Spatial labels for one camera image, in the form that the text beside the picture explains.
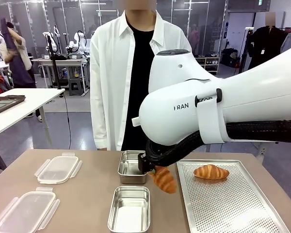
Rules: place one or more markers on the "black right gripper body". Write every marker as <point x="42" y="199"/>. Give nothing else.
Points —
<point x="142" y="165"/>

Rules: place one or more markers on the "golden brown croissant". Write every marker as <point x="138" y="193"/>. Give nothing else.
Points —
<point x="211" y="171"/>
<point x="165" y="180"/>

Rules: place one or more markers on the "clear plastic clip lid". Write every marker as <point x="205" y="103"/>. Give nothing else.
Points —
<point x="24" y="213"/>
<point x="58" y="168"/>

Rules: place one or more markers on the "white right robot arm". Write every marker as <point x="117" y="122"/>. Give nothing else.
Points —
<point x="257" y="97"/>

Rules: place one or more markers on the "person's right forearm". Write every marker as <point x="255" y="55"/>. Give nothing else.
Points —
<point x="99" y="121"/>

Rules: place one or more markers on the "stainless steel rectangular container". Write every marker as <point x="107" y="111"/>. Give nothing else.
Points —
<point x="128" y="211"/>
<point x="128" y="167"/>

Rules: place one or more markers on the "perforated metal baking tray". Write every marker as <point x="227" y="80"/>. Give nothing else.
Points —
<point x="220" y="206"/>

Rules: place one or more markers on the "person in white shirt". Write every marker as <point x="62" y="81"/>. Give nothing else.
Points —
<point x="111" y="72"/>

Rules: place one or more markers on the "grey plastic step stool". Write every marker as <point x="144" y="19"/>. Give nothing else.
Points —
<point x="76" y="87"/>

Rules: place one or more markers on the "white shoe rack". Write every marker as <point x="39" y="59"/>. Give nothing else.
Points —
<point x="212" y="61"/>

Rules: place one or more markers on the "white side table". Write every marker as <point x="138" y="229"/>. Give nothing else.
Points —
<point x="26" y="106"/>

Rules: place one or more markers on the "white background work table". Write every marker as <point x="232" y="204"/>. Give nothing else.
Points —
<point x="63" y="61"/>

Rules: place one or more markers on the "brown plastic tray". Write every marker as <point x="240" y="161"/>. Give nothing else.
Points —
<point x="4" y="104"/>

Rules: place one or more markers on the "black pole with white top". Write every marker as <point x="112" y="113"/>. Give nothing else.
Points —
<point x="245" y="48"/>

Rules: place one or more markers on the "person in purple apron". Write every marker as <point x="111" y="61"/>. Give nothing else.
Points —
<point x="17" y="68"/>

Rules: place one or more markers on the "figure in black coat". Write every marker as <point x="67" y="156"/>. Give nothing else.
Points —
<point x="264" y="48"/>

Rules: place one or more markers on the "black camera pole stand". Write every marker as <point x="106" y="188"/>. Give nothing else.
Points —
<point x="53" y="65"/>

